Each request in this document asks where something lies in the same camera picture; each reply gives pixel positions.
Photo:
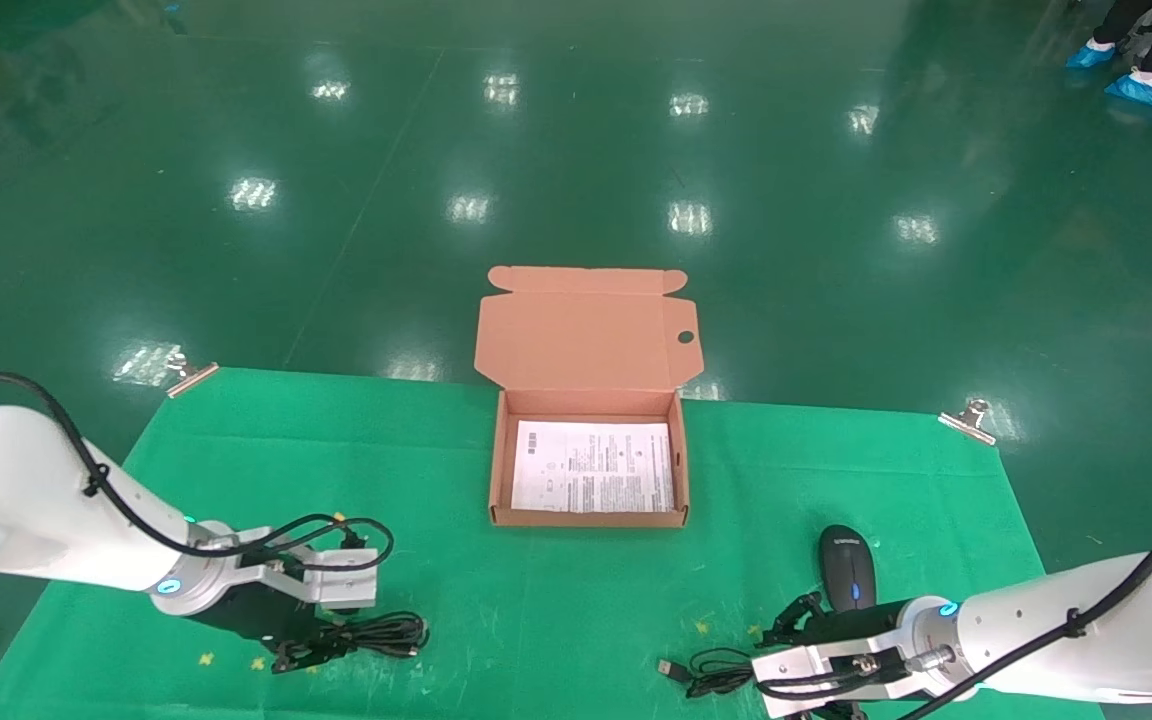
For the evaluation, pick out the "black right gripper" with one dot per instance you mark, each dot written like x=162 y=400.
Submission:
x=856 y=625

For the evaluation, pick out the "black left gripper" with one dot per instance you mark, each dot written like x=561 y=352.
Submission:
x=256 y=615

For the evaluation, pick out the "orange cardboard box with lid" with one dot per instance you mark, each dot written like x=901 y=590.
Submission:
x=586 y=340

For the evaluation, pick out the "green table mat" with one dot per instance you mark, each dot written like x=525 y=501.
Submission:
x=586 y=600

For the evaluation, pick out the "metal binder clip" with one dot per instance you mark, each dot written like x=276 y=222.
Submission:
x=192 y=377
x=968 y=422

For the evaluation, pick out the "white printed instruction sheet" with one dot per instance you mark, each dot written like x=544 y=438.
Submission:
x=591 y=465

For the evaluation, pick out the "blue shoe cover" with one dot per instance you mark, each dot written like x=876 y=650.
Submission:
x=1091 y=55
x=1151 y=93

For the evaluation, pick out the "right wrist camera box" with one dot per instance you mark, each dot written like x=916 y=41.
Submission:
x=816 y=670

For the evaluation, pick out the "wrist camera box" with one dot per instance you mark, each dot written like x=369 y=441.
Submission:
x=816 y=670
x=346 y=585

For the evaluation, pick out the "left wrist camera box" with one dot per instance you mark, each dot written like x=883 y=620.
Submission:
x=346 y=585

